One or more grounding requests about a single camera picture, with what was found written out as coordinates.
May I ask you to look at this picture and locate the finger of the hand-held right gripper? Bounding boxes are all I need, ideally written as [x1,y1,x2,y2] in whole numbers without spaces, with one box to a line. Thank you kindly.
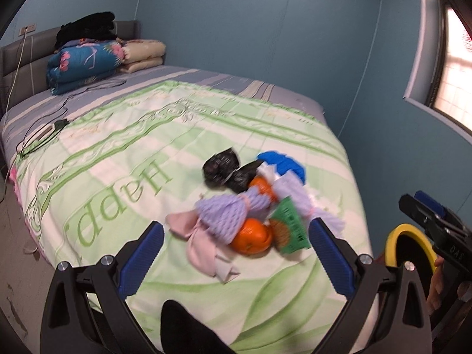
[399,194,463,246]
[414,191,472,231]

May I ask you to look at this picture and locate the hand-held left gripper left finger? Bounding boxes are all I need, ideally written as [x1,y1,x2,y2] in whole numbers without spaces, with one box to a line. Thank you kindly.
[40,221,165,354]

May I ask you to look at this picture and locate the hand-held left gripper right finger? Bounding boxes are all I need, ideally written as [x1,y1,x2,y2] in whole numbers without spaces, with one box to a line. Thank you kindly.
[309,217,432,354]

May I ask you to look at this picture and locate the green snack packet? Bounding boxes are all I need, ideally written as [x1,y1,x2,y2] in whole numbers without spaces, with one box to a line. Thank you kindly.
[268,197,311,256]

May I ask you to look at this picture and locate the pink cloth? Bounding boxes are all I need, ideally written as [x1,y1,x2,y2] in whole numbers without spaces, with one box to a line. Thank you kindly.
[165,211,241,284]

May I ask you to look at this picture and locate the white foam fruit net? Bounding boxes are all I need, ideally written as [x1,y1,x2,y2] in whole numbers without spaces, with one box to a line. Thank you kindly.
[275,176,346,234]

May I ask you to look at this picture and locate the orange fruit front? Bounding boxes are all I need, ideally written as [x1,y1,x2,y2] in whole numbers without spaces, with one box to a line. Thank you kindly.
[230,218,274,257]

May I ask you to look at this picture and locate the orange fruit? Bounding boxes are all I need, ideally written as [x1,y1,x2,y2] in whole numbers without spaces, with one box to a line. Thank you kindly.
[230,218,274,257]
[249,177,278,203]

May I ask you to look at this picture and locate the purple knit cloth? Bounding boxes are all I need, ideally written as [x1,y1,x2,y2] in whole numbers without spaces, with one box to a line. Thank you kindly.
[195,187,275,245]

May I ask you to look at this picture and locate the blue cloth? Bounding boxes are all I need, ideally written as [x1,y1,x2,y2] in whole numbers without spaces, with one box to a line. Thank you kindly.
[256,150,307,184]

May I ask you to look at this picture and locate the black plastic bag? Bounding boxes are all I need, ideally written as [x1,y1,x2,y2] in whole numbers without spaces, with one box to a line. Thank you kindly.
[202,147,240,192]
[225,160,265,194]

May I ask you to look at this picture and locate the person's right hand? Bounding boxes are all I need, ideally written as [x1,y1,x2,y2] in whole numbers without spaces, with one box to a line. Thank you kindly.
[427,257,445,316]

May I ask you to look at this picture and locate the bed with green blanket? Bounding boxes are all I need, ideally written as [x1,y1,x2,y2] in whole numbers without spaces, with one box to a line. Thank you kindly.
[15,79,380,354]

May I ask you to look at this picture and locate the bed with striped sheet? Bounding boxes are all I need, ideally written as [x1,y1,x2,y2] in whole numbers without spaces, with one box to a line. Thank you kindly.
[0,64,327,178]

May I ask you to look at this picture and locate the blue floral folded quilt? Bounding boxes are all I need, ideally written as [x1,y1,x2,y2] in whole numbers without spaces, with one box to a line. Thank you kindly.
[46,39,127,96]

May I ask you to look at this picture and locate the beige folded quilt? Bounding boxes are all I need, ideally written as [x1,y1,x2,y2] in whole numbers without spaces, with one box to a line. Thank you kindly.
[118,39,166,74]

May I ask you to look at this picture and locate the grey padded headboard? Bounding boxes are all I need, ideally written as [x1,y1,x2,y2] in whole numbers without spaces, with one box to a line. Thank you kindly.
[0,20,142,116]

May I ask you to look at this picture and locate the black clothes pile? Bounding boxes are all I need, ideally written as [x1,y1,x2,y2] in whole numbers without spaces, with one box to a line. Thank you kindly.
[55,12,117,50]

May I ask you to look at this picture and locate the window with white frame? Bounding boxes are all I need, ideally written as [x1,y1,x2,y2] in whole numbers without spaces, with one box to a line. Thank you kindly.
[403,0,472,133]

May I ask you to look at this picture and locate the black cable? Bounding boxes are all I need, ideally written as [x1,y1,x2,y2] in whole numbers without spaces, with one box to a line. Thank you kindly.
[15,77,128,157]

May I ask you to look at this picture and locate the white charging cable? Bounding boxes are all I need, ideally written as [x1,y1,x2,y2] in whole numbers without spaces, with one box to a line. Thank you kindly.
[5,31,29,116]

